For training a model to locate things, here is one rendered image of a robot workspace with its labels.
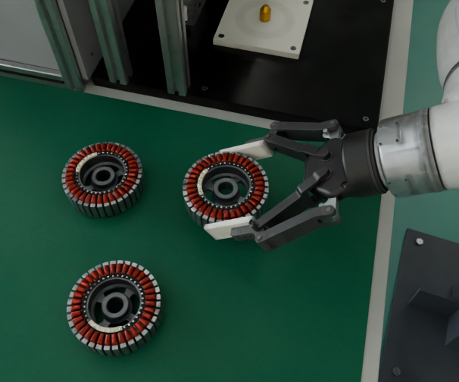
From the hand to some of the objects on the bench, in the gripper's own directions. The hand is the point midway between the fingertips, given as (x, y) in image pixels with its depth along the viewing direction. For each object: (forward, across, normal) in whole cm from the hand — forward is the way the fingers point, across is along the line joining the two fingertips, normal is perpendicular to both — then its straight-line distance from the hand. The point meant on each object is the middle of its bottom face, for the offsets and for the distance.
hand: (229, 191), depth 66 cm
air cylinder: (+14, -40, -4) cm, 42 cm away
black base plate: (+3, -51, +5) cm, 51 cm away
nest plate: (+1, -38, +4) cm, 39 cm away
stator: (+13, +16, -1) cm, 21 cm away
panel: (+22, -53, -9) cm, 58 cm away
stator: (+19, -2, -5) cm, 19 cm away
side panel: (+38, -22, -16) cm, 47 cm away
